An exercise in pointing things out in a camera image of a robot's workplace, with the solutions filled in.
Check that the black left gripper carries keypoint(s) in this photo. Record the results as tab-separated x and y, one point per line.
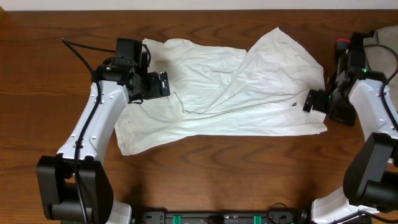
163	84

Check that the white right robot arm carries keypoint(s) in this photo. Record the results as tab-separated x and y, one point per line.
358	93

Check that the black garment with red trim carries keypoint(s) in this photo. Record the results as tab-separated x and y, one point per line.
341	46

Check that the white t-shirt with black stripes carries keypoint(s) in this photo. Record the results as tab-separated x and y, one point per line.
224	91

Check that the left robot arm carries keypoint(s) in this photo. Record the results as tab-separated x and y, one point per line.
74	187

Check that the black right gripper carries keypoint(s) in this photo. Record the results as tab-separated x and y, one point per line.
318	105

